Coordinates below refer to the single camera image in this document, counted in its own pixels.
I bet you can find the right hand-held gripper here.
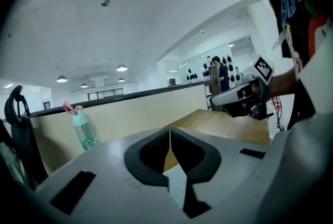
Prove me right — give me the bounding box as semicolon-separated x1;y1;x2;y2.
209;55;275;121

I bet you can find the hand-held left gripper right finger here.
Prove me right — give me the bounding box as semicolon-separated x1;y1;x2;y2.
170;126;281;224

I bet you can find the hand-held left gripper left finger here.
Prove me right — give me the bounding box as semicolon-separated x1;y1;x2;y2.
33;126;190;224

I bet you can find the light blue towel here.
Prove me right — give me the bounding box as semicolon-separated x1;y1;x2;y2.
163;167;188;210

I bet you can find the person's right forearm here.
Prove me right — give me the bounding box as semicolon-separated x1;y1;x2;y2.
267;67;299;100

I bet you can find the group of black hanging headsets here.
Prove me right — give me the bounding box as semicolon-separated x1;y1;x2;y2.
186;55;241;84

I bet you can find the teal water bottle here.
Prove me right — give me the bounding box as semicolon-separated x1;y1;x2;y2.
63;99;99;152

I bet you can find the brown wooden table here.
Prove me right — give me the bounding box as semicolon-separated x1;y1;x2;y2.
30;81;217;175

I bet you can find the person's black printed t-shirt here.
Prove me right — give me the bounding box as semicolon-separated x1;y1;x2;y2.
261;0;333;130

